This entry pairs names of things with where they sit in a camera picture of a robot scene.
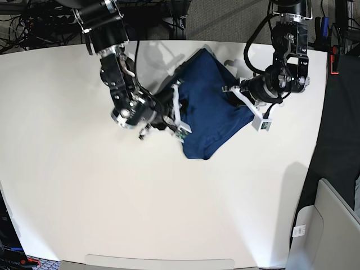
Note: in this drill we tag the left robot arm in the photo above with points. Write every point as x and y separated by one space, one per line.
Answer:
288 72

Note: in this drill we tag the red clamp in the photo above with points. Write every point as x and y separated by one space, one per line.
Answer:
334 57

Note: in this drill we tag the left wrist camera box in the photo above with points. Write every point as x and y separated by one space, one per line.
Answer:
260 124

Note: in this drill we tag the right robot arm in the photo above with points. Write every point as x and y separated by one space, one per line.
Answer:
102 25

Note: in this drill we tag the grey plastic bin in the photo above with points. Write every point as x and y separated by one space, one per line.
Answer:
331 240

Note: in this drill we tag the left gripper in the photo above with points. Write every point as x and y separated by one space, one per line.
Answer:
255 90

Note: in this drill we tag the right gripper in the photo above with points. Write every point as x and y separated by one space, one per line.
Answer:
166 111

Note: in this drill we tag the blue long-sleeve shirt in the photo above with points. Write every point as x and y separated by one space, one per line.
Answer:
209 112

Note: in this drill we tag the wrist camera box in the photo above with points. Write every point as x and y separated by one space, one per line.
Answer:
260 124
182 131

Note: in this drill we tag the black box with label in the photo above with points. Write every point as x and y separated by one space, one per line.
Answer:
10 259

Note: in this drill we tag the white barcode tag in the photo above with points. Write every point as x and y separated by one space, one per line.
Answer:
299 231

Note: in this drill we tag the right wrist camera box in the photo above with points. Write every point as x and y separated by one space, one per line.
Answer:
182 131

